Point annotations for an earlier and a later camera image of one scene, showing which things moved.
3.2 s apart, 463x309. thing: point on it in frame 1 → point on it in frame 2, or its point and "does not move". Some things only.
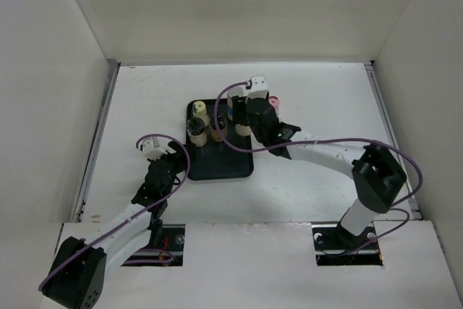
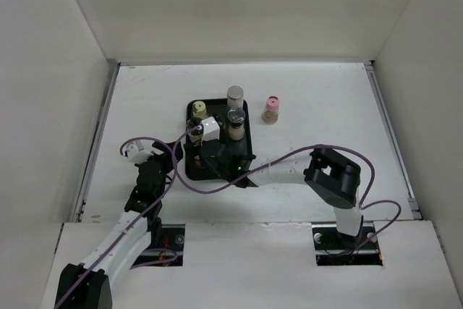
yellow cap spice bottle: (201, 108) does not move
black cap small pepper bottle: (223, 124) does not move
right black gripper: (239, 105) → (193, 151)
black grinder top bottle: (196, 131) does not move
